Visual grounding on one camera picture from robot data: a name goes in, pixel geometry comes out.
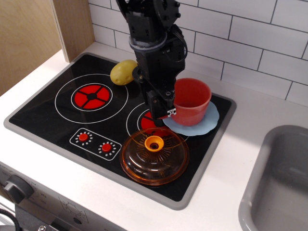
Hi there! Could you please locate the yellow toy potato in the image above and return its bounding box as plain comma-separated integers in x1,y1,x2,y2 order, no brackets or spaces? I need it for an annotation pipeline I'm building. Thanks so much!
110,60,138,86

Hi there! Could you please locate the black cable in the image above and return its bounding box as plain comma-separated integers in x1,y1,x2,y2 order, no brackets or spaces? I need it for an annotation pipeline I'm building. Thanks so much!
172,24,188,63

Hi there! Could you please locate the light blue plate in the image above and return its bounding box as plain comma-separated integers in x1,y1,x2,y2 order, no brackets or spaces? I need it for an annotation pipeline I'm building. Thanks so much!
163,102,220,136

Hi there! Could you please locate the orange transparent pot lid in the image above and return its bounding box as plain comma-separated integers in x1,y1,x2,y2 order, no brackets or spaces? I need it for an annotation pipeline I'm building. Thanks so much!
120,128,190,186

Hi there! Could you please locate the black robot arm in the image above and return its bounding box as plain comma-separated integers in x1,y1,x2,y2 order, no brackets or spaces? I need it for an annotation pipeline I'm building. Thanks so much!
117,0,188,119

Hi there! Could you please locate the grey sink basin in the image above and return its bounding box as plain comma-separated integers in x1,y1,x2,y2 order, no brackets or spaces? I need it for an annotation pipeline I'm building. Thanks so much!
238,125,308,231

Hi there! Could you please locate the grey oven front panel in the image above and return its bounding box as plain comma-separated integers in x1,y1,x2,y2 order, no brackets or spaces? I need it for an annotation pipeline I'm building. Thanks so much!
0,163,123,231

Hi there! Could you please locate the red plastic cup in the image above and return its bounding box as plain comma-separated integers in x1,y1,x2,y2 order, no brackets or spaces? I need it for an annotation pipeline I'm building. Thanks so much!
163,78,212,126

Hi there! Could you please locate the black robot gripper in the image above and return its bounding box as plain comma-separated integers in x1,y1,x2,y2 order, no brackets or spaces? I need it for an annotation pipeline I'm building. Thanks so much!
135,36,187,119

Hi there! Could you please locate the grey oven knob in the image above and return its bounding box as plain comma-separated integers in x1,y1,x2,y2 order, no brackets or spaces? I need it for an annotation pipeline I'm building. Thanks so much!
4,175,34,204

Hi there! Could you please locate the black toy stovetop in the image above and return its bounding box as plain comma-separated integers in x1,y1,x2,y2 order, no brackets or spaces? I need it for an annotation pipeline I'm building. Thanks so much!
4,53,236,210

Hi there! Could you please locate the wooden side panel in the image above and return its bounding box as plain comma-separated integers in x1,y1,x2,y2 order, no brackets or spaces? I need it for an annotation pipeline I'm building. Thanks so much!
0,0,95,94

